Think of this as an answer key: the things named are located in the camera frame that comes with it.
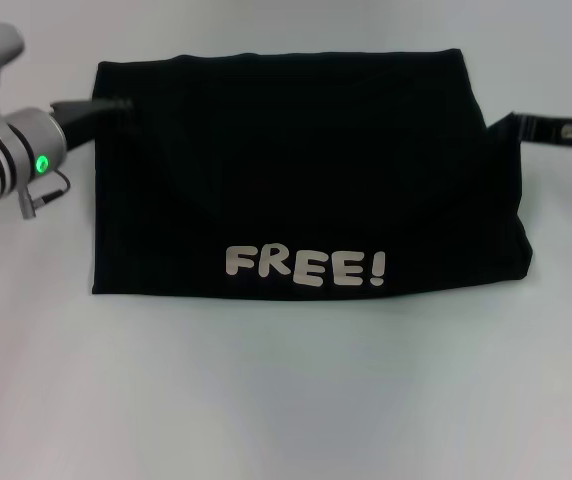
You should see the dark left arm cable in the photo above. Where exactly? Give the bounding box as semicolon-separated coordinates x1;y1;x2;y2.
30;168;72;202

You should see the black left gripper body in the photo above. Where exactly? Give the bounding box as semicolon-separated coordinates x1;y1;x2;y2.
49;99;98;152

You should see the black shirt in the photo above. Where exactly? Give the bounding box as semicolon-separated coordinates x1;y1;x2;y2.
89;48;535;304

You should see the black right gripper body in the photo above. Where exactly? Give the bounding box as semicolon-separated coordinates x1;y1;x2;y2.
518;112;572;150

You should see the silver left cable connector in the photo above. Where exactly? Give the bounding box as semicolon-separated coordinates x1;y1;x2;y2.
17;187;65;221

